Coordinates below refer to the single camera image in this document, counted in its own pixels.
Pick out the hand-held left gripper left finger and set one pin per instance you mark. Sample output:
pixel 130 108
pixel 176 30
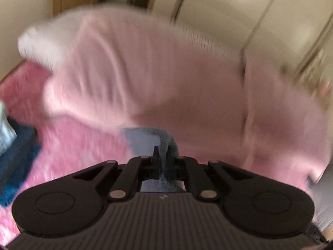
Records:
pixel 155 161

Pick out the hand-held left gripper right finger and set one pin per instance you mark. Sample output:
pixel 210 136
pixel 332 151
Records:
pixel 170 165

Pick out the light blue denim jeans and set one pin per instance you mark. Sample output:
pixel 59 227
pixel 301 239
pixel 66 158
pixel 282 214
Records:
pixel 162 138

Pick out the folded pink blanket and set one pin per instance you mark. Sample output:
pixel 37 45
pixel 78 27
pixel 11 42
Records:
pixel 161 78

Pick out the pink fleece bedspread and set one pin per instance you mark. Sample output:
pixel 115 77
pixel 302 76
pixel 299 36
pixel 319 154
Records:
pixel 72 145

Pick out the dark blue folded jeans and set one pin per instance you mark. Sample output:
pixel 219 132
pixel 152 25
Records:
pixel 23 131

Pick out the blue folded sweater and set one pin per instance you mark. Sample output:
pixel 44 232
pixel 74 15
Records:
pixel 18 172

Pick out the white folded shirt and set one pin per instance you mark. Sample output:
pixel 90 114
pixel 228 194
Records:
pixel 5 132

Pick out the white striped pillow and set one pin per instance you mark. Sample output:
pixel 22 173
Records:
pixel 44 44

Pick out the cream wardrobe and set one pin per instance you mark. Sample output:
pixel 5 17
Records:
pixel 247 13

